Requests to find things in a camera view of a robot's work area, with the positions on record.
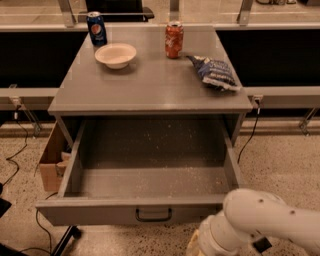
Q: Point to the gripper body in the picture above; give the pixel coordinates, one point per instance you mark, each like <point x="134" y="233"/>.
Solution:
<point x="207" y="238"/>

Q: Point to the grey top drawer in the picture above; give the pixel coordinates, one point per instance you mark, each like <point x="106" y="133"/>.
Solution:
<point x="120" y="165"/>

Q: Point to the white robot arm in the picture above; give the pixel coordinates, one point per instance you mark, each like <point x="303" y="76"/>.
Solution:
<point x="249" y="216"/>

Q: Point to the black floor stand leg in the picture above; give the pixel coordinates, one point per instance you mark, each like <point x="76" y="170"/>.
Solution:
<point x="71" y="232"/>

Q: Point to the cardboard box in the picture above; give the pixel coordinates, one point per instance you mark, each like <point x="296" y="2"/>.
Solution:
<point x="54" y="160"/>

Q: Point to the blue chip bag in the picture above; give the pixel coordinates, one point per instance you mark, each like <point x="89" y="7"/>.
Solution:
<point x="215" y="74"/>

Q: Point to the white bowl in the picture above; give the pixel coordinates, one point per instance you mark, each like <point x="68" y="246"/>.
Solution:
<point x="116" y="55"/>

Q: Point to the orange soda can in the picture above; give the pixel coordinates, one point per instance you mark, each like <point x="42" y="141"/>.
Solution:
<point x="173" y="39"/>

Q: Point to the blue Pepsi can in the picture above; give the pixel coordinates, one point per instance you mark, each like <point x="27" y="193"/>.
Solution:
<point x="96" y="28"/>

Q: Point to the black drawer handle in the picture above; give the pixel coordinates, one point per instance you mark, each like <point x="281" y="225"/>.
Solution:
<point x="147" y="216"/>

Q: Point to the metal bracket right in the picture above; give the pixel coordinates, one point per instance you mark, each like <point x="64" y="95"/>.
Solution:
<point x="303" y="124"/>

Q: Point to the metal bracket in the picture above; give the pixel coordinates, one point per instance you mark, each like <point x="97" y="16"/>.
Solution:
<point x="19" y="106"/>
<point x="303" y="124"/>

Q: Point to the metal bracket left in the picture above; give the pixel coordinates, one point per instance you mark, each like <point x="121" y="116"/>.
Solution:
<point x="19" y="106"/>

